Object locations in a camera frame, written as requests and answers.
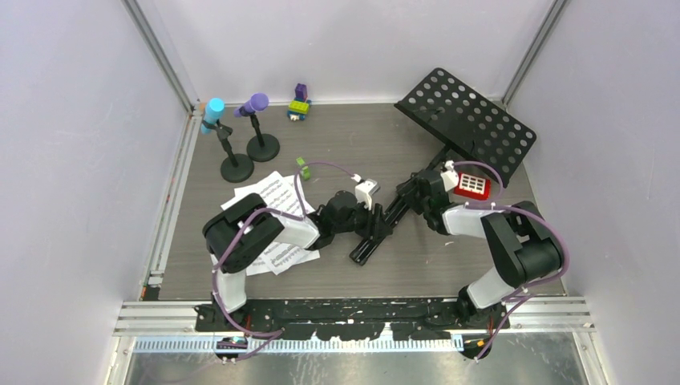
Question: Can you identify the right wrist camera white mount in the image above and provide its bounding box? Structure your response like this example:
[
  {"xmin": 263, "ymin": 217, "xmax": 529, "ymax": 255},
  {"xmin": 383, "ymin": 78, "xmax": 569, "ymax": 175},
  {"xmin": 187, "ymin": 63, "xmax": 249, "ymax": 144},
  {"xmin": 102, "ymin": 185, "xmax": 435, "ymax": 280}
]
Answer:
[{"xmin": 439, "ymin": 160, "xmax": 459, "ymax": 193}]

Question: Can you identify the blue toy microphone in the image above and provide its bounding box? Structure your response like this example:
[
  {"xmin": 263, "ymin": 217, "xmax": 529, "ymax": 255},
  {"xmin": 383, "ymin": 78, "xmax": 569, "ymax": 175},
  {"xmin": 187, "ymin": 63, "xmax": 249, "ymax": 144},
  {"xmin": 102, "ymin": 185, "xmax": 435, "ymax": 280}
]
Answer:
[{"xmin": 200, "ymin": 98, "xmax": 225, "ymax": 135}]

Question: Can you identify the colourful toy block behind stand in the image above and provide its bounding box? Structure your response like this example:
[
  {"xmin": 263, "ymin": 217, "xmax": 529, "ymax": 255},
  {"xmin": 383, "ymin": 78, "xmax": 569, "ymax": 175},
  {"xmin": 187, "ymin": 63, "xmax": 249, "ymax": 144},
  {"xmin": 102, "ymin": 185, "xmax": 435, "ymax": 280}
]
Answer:
[{"xmin": 287, "ymin": 83, "xmax": 311, "ymax": 121}]

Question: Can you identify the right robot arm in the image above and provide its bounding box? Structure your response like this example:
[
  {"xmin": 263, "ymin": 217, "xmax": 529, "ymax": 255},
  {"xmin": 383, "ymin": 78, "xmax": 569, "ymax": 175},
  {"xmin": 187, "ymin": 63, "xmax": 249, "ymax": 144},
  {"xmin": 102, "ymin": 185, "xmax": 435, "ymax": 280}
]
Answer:
[{"xmin": 396, "ymin": 169, "xmax": 567, "ymax": 330}]

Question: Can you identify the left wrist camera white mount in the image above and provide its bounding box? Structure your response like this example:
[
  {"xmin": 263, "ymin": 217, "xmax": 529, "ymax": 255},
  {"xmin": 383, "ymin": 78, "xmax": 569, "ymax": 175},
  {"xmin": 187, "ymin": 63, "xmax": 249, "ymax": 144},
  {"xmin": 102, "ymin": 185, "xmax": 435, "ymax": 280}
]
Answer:
[{"xmin": 351, "ymin": 174, "xmax": 380, "ymax": 211}]

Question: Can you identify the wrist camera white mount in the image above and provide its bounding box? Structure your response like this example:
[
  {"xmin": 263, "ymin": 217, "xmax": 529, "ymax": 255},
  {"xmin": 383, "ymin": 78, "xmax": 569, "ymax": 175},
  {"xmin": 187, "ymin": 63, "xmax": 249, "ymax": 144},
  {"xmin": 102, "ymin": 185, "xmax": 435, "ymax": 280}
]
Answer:
[
  {"xmin": 351, "ymin": 174, "xmax": 380, "ymax": 211},
  {"xmin": 439, "ymin": 160, "xmax": 459, "ymax": 193}
]

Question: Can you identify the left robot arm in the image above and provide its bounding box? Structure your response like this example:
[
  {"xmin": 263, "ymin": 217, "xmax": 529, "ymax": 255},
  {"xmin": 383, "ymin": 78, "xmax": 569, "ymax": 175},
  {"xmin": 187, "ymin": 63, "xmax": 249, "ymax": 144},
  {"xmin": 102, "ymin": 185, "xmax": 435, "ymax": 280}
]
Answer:
[{"xmin": 202, "ymin": 190, "xmax": 393, "ymax": 332}]

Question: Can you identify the green toy block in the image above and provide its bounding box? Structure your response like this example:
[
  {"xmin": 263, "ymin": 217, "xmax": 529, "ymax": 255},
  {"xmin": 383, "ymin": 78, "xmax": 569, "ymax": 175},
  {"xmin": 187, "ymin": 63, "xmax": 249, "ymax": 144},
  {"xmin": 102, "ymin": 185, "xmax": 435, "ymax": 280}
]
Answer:
[{"xmin": 296, "ymin": 157, "xmax": 311, "ymax": 180}]

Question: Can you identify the red toy window block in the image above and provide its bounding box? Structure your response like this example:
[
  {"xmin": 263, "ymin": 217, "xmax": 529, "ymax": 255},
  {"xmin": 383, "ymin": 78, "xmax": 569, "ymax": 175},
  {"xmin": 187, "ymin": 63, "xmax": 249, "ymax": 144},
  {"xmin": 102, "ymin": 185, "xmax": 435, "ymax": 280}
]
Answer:
[{"xmin": 453, "ymin": 172, "xmax": 492, "ymax": 201}]

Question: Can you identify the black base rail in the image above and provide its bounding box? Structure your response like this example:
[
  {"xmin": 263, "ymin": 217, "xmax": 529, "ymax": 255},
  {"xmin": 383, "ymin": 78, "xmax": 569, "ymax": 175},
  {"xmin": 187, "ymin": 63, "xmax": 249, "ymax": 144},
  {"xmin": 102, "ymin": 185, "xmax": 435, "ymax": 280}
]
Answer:
[{"xmin": 193, "ymin": 297, "xmax": 507, "ymax": 342}]

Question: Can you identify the black music stand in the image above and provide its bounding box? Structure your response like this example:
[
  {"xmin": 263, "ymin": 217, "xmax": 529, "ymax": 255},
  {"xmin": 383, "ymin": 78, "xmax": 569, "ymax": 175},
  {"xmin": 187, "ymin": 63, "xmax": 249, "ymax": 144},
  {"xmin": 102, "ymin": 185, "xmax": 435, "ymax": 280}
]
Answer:
[{"xmin": 349, "ymin": 67, "xmax": 538, "ymax": 267}]

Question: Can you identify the sheet music page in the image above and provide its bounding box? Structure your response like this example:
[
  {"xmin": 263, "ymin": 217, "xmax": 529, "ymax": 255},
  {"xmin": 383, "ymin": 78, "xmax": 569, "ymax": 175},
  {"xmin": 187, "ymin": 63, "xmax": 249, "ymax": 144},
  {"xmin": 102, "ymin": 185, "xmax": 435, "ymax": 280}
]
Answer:
[
  {"xmin": 221, "ymin": 171, "xmax": 322, "ymax": 276},
  {"xmin": 246, "ymin": 251, "xmax": 320, "ymax": 276}
]

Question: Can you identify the black microphone stand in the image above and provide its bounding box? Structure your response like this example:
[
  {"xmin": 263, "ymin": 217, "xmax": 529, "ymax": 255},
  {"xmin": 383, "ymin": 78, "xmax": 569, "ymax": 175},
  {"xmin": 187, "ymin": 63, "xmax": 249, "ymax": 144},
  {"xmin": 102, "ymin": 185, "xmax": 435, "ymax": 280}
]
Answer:
[{"xmin": 202, "ymin": 120, "xmax": 254, "ymax": 183}]

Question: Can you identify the purple toy microphone on stand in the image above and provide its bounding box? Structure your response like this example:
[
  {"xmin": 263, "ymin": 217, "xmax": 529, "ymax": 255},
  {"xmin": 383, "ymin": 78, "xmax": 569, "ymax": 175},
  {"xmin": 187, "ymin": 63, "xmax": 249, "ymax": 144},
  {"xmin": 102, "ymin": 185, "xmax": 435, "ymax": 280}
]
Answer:
[{"xmin": 233, "ymin": 92, "xmax": 281, "ymax": 163}]

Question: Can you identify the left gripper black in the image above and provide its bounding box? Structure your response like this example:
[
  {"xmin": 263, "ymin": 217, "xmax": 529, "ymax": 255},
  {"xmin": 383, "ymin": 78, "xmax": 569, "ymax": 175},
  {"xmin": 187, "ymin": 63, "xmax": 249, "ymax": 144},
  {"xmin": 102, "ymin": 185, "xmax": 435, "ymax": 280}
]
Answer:
[{"xmin": 334, "ymin": 198, "xmax": 393, "ymax": 243}]

